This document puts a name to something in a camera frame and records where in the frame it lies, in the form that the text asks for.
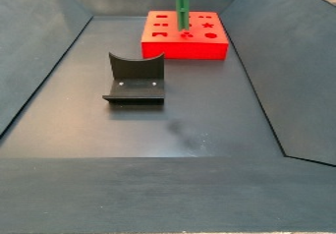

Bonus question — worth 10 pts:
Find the green three-prong object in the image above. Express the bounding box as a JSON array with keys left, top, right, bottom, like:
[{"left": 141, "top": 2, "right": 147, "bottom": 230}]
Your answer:
[{"left": 175, "top": 0, "right": 189, "bottom": 30}]

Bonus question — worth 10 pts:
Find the black curved fixture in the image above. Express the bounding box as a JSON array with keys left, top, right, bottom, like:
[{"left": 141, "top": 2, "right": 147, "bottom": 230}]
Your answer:
[{"left": 103, "top": 54, "right": 165, "bottom": 103}]

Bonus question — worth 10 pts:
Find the red shape-sorter block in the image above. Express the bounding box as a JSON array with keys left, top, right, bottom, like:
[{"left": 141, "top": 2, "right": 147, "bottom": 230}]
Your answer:
[{"left": 140, "top": 11, "right": 228, "bottom": 60}]

